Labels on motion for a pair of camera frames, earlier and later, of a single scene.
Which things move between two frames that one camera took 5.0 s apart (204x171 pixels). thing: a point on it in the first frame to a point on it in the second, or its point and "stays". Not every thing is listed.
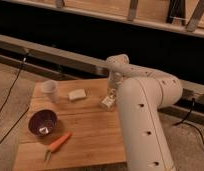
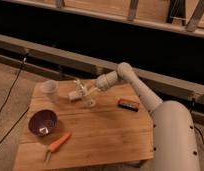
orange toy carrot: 56,144 stays
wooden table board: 66,122 stays
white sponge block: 77,94 stays
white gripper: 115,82 to 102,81
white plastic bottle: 110,99 to 89,96
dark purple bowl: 43,122 stays
